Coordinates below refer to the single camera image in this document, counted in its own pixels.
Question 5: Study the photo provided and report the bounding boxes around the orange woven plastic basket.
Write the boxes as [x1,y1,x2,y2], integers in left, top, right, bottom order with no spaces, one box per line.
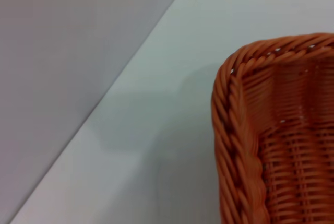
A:
[210,32,334,224]

